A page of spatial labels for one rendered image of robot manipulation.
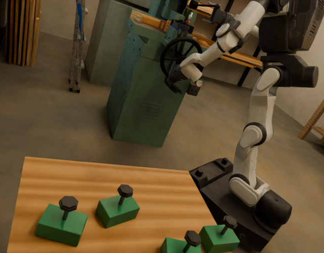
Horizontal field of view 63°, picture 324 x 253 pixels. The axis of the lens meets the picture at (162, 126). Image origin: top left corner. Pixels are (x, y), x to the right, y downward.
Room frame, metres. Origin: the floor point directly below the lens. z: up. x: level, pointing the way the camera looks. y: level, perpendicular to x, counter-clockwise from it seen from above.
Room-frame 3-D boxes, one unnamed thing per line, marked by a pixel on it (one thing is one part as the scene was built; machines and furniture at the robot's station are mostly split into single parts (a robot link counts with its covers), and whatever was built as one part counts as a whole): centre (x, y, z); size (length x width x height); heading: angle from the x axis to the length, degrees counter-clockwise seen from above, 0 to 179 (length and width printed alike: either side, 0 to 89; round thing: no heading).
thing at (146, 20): (2.06, 0.15, 0.92); 0.62 x 0.02 x 0.04; 116
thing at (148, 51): (2.14, 0.26, 0.76); 0.57 x 0.45 x 0.09; 26
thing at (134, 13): (2.04, 0.23, 0.92); 0.60 x 0.02 x 0.05; 116
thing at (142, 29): (1.93, 0.17, 0.87); 0.61 x 0.30 x 0.06; 116
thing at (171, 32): (1.85, 0.13, 0.91); 0.15 x 0.14 x 0.09; 116
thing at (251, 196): (1.47, -0.67, 0.28); 0.21 x 0.20 x 0.13; 56
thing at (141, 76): (2.14, 0.26, 0.36); 0.58 x 0.45 x 0.71; 26
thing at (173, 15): (2.05, 0.21, 0.99); 0.14 x 0.07 x 0.09; 26
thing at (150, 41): (1.98, 0.17, 0.82); 0.40 x 0.21 x 0.04; 116
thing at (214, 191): (1.49, -0.64, 0.19); 0.64 x 0.52 x 0.33; 56
